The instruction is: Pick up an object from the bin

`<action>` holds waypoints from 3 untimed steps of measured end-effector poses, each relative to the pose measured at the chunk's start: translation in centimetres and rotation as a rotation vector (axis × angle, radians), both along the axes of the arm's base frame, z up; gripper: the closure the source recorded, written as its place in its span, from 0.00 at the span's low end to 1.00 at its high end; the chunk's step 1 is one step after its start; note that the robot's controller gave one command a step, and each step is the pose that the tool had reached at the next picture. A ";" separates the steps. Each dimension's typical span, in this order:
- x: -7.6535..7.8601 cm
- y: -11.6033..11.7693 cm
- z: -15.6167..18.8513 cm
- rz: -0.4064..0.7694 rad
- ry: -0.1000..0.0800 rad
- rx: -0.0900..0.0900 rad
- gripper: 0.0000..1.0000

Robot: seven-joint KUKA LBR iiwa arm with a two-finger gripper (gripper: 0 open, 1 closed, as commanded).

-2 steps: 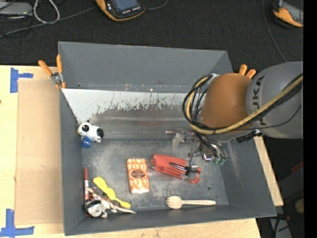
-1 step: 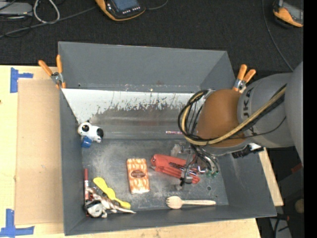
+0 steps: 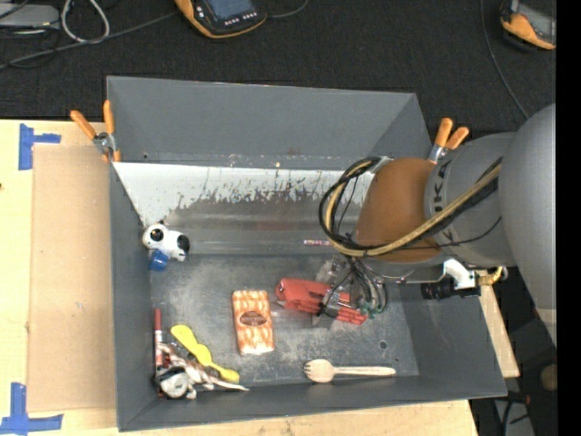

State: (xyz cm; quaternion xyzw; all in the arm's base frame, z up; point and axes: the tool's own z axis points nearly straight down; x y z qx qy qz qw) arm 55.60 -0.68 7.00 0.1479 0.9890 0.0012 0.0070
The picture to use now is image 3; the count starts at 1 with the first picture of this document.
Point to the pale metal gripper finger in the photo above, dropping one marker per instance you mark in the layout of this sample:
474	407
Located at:
328	299
327	316

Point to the red multi-tool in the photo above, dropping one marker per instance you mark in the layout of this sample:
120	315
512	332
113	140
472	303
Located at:
297	292

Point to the wooden spork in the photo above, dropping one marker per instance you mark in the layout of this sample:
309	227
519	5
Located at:
320	370

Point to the orange patterned packet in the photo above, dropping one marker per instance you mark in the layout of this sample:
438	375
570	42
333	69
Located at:
252	323

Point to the brown and white toy animal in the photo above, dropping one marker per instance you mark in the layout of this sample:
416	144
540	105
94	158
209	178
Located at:
199	373

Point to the white and black round thing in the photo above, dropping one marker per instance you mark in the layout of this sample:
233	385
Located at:
174	384

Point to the red marker pen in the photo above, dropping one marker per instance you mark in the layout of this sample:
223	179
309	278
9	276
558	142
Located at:
157	325

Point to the black and white toy cow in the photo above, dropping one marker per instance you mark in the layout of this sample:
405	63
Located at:
165	239

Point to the small blue cup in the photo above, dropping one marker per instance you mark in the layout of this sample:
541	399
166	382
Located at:
158	260

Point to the grey metal bin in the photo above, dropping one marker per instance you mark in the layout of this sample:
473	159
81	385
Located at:
254	121

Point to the brown cardboard board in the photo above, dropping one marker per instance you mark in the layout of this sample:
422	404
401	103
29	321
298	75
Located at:
68	266

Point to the black cylinder on white bracket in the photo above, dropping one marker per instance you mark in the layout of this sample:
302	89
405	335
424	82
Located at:
458	280

